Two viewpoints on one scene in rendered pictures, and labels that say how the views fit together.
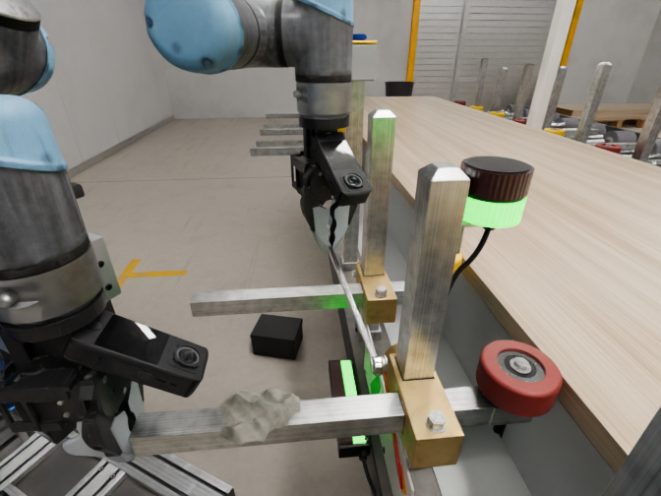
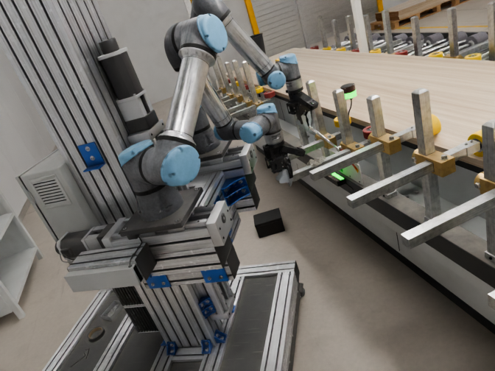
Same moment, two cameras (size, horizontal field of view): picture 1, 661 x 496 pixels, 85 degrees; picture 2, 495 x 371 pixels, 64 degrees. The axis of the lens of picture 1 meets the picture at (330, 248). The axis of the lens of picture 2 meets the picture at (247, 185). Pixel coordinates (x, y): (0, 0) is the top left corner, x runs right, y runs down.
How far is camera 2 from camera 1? 1.39 m
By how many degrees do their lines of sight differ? 6
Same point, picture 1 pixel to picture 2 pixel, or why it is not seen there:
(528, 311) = not seen: hidden behind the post
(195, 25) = (280, 80)
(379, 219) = (319, 114)
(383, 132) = (312, 86)
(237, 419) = (313, 163)
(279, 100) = (151, 88)
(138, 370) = (295, 150)
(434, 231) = (340, 103)
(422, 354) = (348, 135)
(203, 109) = not seen: hidden behind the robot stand
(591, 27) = not seen: outside the picture
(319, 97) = (295, 84)
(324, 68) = (295, 76)
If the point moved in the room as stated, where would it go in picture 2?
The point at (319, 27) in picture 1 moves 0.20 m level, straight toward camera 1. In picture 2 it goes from (291, 67) to (309, 72)
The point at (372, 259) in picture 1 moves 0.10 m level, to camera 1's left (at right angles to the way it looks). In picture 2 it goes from (321, 129) to (303, 135)
